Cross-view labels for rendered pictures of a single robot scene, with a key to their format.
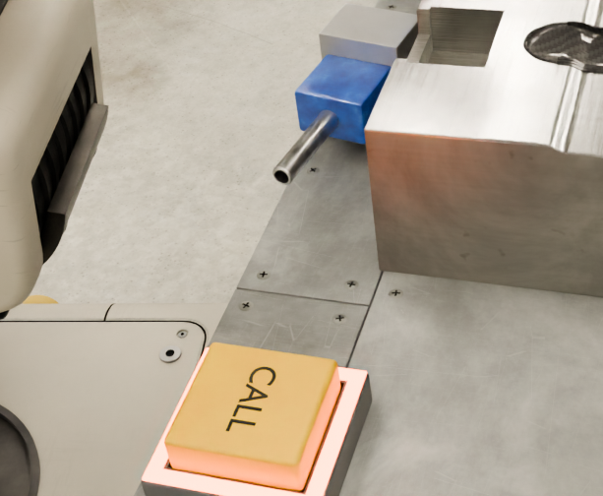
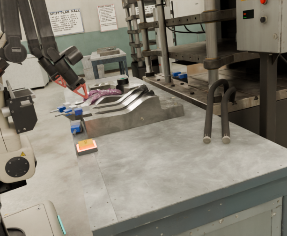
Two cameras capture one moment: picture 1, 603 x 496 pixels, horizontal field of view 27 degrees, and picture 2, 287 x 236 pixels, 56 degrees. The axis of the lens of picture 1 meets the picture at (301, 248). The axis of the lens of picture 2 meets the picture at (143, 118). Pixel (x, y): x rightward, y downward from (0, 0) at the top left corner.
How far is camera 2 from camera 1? 79 cm
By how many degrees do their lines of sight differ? 40
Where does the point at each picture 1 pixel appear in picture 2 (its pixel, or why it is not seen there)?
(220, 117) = (18, 193)
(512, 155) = (99, 119)
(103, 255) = not seen: hidden behind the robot
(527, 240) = (103, 129)
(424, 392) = (99, 142)
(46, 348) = (14, 217)
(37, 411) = (18, 225)
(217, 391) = (81, 143)
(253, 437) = (88, 143)
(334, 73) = (73, 126)
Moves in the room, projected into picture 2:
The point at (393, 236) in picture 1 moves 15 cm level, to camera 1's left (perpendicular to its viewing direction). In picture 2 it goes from (89, 133) to (60, 145)
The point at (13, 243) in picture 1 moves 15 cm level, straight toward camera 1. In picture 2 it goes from (33, 163) to (53, 168)
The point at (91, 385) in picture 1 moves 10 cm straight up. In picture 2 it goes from (26, 217) to (21, 204)
